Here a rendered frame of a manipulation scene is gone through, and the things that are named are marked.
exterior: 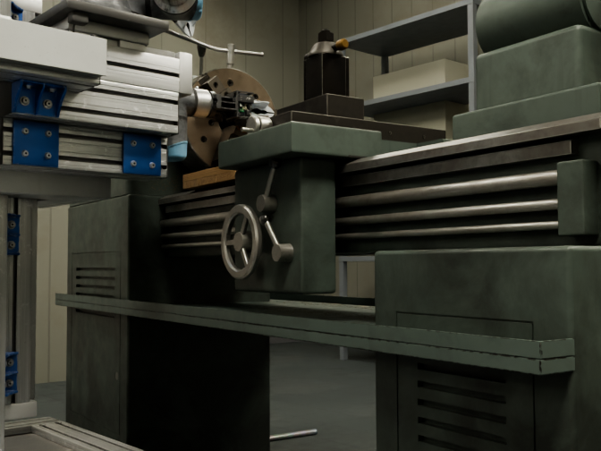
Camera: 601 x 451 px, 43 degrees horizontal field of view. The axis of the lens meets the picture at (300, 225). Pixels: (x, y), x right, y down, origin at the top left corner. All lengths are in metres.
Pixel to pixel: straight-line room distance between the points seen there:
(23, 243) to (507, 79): 1.06
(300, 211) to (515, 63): 0.47
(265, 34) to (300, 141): 5.30
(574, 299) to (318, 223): 0.60
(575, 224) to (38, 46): 0.93
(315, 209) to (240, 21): 5.17
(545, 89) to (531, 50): 0.07
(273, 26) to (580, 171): 5.80
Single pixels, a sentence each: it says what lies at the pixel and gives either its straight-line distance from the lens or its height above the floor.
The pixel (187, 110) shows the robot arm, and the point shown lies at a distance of 2.01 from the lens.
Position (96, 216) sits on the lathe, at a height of 0.82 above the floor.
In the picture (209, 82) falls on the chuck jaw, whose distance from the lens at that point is 2.23.
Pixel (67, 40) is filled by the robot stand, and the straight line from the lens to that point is 1.46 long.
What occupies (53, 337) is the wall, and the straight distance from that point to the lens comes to 4.62.
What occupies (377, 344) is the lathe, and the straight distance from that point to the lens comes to 1.22.
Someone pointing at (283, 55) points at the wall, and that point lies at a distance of 6.81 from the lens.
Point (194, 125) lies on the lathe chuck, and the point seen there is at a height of 1.05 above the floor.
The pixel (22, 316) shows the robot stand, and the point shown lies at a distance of 1.77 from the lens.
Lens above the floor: 0.66
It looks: 3 degrees up
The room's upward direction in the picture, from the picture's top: straight up
